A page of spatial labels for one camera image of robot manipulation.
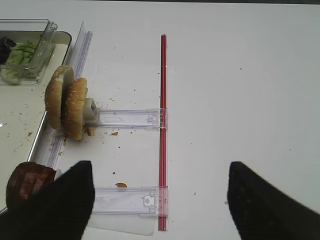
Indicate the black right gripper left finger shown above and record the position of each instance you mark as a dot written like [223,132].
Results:
[60,211]

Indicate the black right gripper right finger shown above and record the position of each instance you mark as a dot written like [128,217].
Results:
[262,212]

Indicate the stack of meat slices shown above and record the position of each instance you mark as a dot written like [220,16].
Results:
[26,180]

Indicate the clear holder under meat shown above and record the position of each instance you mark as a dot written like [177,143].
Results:
[141,201]

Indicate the green lettuce in container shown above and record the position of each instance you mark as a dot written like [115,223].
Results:
[24,64]

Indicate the right red strip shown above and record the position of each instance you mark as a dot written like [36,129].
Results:
[162,180]

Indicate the white pusher block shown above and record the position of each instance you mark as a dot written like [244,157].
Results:
[90,111]

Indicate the metal baking tray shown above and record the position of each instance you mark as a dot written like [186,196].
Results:
[22,115]

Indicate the sesame bun half outer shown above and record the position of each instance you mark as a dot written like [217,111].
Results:
[73,109]

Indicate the clear holder under buns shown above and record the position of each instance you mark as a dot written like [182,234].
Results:
[124,118]

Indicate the sesame bun half near tray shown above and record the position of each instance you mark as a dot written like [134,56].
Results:
[55,94]

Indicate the clear plastic container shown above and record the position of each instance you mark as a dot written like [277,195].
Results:
[40,31]

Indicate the purple cabbage in container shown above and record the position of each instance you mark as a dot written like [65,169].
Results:
[6,46]

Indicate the clear rail beside tray right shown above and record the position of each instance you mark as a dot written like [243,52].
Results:
[48,145]

